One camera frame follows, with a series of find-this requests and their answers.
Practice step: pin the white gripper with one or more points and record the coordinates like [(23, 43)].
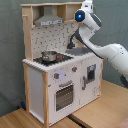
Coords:
[(88, 4)]

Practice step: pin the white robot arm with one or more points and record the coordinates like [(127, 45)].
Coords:
[(116, 54)]

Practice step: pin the wooden toy kitchen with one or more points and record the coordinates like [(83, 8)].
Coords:
[(40, 84)]

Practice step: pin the grey range hood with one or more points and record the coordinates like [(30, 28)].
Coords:
[(48, 18)]

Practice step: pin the black toy faucet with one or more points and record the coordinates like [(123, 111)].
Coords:
[(71, 44)]

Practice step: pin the grey toy sink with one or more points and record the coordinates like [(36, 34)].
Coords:
[(79, 51)]

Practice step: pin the silver toy pot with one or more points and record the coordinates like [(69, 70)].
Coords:
[(49, 56)]

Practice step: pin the grey dishwasher panel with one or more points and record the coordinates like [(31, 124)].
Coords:
[(91, 72)]

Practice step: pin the black toy stovetop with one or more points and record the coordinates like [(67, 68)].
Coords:
[(59, 58)]

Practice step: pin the red right stove knob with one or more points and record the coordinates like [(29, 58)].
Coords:
[(74, 69)]

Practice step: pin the red stove knob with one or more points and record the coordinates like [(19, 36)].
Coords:
[(56, 75), (74, 69)]

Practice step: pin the red left stove knob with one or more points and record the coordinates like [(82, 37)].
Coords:
[(56, 75)]

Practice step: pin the toy oven door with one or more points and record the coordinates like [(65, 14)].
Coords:
[(64, 96)]

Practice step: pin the grey cupboard door handle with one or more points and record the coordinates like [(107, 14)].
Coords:
[(84, 83)]

